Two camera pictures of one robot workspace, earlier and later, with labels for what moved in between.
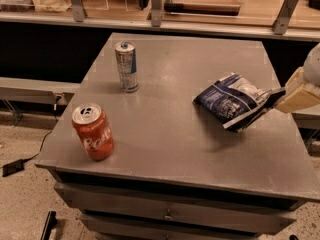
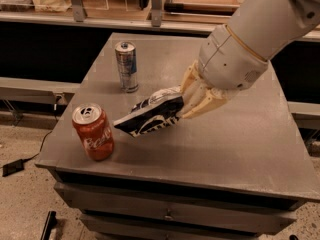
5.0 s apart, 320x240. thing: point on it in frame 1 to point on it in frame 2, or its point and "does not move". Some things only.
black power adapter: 12,167 does not move
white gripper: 313,66 to 230,61
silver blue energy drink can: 126,59 does not move
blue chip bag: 234,102 to 161,109
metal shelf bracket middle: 156,5 does not move
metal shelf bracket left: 77,4 does not move
